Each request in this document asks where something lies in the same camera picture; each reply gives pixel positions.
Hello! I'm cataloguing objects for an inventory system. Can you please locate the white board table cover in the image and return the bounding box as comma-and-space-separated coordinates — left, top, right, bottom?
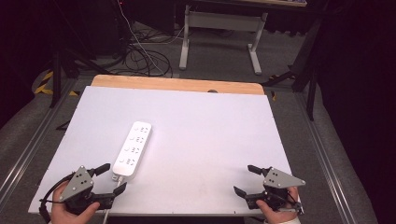
27, 85, 294, 217

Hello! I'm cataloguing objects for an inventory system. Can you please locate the yellow black hazard tape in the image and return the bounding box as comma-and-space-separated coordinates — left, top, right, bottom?
33, 70, 79, 97

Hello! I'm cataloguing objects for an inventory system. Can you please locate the white metal desk frame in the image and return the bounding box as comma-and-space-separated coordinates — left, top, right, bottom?
178, 4, 269, 77

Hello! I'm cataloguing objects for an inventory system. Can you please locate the person's left hand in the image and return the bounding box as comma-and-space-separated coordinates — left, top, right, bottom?
50, 181, 101, 224

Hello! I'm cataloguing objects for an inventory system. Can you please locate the person's right hand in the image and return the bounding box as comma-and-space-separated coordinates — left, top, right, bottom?
255, 186, 302, 224

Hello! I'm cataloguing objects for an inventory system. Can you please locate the black metal stand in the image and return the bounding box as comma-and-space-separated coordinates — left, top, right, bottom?
261, 17, 323, 121
49, 46, 110, 109

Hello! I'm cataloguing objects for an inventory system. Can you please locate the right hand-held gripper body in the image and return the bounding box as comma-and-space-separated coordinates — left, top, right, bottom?
245, 167, 307, 216

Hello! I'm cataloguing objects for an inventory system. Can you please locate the white power strip cable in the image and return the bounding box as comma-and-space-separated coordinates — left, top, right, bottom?
102, 175, 125, 224

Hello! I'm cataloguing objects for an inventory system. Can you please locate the wooden desktop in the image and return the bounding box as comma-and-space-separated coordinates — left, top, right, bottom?
190, 0, 308, 8

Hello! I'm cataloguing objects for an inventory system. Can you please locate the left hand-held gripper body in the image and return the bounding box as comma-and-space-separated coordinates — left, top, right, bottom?
58, 165, 115, 216

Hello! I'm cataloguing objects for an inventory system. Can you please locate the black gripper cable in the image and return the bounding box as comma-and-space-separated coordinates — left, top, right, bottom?
37, 173, 77, 224

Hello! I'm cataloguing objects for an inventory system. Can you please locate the aluminium floor rail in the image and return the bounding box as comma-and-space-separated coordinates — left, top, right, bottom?
0, 78, 78, 204
293, 91, 358, 224

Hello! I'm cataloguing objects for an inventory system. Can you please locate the black floor cable bundle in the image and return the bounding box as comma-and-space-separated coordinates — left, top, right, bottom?
122, 42, 174, 78

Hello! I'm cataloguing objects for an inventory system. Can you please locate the white floor cable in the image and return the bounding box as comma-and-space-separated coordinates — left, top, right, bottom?
118, 0, 186, 77

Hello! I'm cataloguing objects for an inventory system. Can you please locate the white power strip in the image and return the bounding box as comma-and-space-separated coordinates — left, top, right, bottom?
111, 120, 153, 182

